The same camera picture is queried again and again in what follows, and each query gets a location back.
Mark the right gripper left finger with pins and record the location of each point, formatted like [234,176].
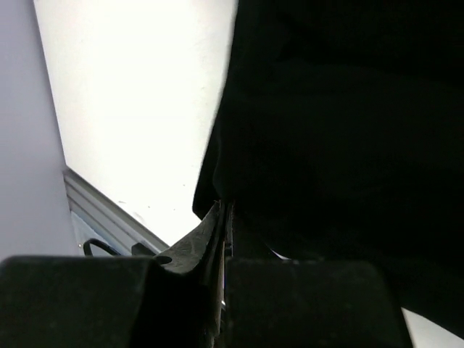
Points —
[168,300]

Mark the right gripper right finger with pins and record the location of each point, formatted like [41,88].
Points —
[288,285]

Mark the black t-shirt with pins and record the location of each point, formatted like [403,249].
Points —
[339,134]

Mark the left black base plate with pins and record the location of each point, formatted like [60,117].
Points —
[140,249]

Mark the aluminium mounting rail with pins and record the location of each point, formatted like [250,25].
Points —
[94,216]

